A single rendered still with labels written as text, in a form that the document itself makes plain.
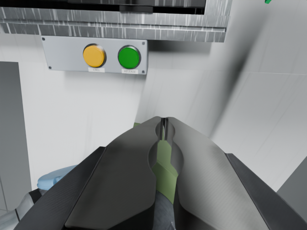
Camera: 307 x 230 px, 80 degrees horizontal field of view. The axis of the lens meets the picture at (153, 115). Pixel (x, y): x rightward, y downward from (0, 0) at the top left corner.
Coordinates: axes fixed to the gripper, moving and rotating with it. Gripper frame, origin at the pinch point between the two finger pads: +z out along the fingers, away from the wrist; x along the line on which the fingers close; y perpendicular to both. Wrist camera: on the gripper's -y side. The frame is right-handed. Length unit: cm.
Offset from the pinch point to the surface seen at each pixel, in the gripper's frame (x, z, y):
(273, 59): 27.9, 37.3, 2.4
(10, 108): -123, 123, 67
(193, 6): 4.9, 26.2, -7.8
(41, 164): -41, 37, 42
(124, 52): -7.4, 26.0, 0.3
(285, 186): 132, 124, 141
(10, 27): -29.3, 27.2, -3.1
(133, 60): -5.7, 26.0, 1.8
